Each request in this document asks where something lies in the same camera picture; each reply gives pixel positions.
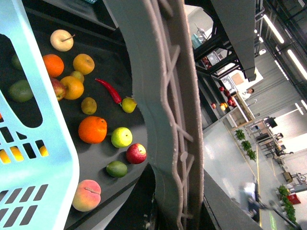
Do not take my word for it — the light teal plastic basket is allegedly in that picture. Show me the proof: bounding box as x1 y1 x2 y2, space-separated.
0 0 79 230

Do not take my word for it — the yellow lemon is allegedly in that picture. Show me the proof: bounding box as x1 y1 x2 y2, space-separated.
0 146 49 164

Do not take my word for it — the black fruit display shelf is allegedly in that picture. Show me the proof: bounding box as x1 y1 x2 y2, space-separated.
21 0 257 230

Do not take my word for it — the yellow-green pear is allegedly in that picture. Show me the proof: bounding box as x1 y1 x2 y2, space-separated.
121 97 137 114

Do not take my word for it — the green apple front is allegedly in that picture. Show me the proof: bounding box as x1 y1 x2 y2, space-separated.
111 127 133 148

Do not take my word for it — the red chili pepper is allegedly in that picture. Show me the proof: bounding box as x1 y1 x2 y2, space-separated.
95 78 122 106

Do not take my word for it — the red apple near edge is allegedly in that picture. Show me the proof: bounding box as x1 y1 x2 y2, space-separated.
126 143 147 164

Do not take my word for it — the large orange right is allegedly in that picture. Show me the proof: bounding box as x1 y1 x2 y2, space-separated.
78 116 107 144

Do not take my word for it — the brown kiwi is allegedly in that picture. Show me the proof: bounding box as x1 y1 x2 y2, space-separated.
81 97 97 115

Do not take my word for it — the green avocado near edge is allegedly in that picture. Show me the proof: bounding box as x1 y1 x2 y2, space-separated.
106 161 128 178

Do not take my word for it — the yellow orange apple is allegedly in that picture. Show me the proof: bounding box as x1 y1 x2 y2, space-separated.
60 76 84 100

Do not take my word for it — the yellow apple right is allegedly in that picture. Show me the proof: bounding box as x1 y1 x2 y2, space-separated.
72 54 95 75

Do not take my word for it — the small yellow-green fruit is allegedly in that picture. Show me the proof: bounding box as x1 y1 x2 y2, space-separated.
70 71 84 83

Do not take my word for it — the red apple front tray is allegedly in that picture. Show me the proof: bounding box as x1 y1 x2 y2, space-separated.
50 78 66 101

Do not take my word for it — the pink peach front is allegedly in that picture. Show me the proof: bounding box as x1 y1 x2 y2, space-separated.
72 180 101 212

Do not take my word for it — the orange near yellow apples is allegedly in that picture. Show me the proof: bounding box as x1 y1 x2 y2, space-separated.
43 54 64 78

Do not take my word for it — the white pear with stem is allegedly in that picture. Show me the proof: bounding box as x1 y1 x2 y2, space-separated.
50 29 75 52

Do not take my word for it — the green lime lower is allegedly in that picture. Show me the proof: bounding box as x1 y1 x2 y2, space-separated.
8 80 34 103

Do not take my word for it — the green lime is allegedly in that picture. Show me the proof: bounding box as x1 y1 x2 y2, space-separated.
8 80 34 103
11 54 23 70

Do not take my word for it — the green lime upper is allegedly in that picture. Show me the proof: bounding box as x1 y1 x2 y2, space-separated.
11 54 23 70

